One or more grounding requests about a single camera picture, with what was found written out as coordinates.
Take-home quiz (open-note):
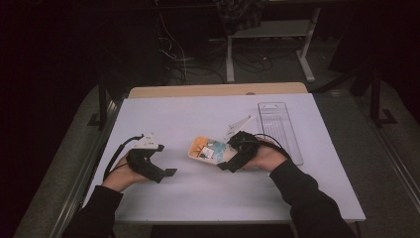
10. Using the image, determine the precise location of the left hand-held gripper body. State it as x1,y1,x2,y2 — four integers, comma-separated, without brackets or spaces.
126,132,166,184

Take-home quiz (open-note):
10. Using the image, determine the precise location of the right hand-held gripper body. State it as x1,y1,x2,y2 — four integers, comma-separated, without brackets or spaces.
225,114,263,168

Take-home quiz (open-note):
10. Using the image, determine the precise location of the orange white snack packet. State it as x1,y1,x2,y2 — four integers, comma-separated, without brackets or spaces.
187,135,238,166

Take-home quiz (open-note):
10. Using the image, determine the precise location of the clear plastic box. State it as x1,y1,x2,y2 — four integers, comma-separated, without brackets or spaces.
257,101,304,167

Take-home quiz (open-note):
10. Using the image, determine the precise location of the person's right hand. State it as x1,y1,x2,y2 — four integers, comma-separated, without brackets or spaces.
243,136,289,174

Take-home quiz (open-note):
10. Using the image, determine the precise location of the person's left hand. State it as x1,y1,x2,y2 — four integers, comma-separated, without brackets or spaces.
102,153,151,193

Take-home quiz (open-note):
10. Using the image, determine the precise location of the wooden table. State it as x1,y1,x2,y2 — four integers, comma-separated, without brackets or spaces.
127,81,309,99

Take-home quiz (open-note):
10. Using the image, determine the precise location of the black metal stand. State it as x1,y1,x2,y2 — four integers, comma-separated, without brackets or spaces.
86,62,117,131
312,60,398,128

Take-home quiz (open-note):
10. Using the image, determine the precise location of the dark cloth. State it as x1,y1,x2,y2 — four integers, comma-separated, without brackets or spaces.
213,0,269,37

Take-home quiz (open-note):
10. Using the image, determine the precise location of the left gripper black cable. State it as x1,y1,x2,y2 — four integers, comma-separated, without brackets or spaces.
102,133,146,181

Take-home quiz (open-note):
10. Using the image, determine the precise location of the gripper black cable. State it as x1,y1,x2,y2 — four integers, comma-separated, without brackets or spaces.
253,132,292,161
102,133,146,181

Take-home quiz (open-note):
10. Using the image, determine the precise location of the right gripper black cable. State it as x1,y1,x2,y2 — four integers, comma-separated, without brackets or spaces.
253,132,292,161

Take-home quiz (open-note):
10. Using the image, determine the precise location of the grey metal rail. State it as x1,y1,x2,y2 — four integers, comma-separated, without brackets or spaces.
358,97,420,206
49,98,124,238

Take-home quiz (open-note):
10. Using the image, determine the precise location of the tangle of floor cables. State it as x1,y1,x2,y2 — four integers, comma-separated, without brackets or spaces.
155,11,300,85

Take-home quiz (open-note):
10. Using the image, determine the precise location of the white metal desk frame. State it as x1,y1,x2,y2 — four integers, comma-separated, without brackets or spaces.
225,7,322,83

